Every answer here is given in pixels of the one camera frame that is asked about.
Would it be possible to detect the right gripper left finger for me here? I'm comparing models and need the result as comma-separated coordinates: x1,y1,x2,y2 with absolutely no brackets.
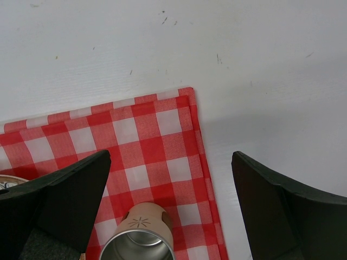
1,150,111,259

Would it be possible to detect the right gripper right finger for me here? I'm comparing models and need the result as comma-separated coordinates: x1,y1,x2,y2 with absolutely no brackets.
232,151,346,259

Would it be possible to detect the floral patterned plate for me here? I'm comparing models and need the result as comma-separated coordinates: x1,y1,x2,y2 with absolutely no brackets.
0,174,87,260

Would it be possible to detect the metal cup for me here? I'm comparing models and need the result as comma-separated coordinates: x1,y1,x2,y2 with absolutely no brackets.
99,202,176,260

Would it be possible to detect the red white checkered cloth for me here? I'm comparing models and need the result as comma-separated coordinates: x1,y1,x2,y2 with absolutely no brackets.
1,87,228,259

